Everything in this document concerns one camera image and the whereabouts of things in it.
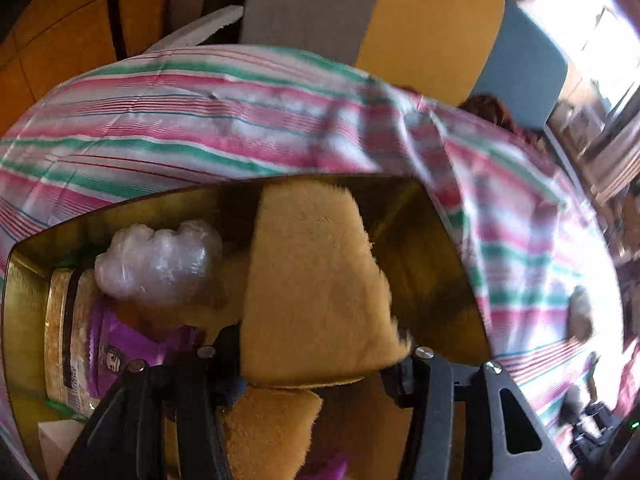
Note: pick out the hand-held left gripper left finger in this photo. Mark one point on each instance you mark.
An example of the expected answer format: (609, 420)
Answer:
(231, 390)

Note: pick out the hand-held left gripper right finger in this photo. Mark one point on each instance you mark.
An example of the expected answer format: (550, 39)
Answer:
(400, 385)

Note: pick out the tan sponge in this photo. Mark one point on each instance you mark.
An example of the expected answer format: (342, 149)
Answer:
(270, 425)

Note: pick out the gold-lined storage box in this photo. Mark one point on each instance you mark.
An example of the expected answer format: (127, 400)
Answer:
(430, 270)

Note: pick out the yellow fuzzy cloth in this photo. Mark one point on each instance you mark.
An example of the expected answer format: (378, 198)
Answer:
(310, 285)

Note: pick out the purple snack packet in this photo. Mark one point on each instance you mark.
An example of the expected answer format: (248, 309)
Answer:
(130, 340)

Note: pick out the grey round object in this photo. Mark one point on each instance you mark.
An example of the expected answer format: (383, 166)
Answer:
(580, 310)

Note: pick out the clear plastic bag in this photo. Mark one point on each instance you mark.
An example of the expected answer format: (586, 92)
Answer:
(160, 265)

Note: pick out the cracker box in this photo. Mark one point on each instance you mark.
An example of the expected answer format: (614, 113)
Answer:
(65, 330)

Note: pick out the white cardboard box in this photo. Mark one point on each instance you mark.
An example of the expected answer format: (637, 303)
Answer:
(55, 445)

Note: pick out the pink green striped cloth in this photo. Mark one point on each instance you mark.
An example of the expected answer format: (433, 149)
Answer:
(250, 110)

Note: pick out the dark red furry object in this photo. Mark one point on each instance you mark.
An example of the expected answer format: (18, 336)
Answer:
(500, 115)

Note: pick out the blue panel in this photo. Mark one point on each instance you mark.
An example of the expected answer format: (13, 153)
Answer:
(520, 70)

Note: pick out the yellow panel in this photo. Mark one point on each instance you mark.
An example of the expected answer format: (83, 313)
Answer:
(430, 25)

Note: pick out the grey panel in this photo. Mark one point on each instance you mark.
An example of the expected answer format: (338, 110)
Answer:
(310, 5)

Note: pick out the wooden cabinet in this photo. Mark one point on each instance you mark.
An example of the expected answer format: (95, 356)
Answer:
(65, 35)

